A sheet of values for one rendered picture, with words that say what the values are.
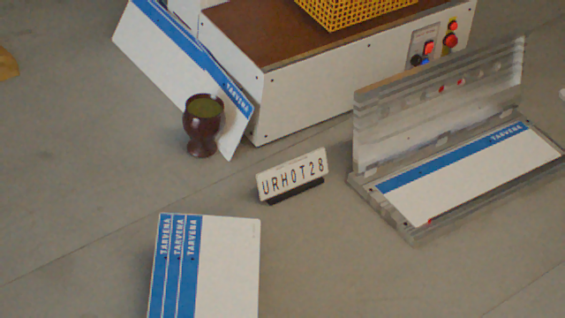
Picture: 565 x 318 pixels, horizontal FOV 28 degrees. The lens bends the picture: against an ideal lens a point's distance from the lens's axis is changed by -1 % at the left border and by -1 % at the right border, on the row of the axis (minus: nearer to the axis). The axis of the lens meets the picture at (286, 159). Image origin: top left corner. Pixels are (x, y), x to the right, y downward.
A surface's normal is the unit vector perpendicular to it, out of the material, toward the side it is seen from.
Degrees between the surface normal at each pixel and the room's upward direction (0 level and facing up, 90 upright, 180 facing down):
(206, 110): 0
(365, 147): 79
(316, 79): 90
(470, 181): 0
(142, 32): 63
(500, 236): 0
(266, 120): 90
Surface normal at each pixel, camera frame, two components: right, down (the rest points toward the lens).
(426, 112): 0.58, 0.43
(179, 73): -0.66, -0.02
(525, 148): 0.10, -0.73
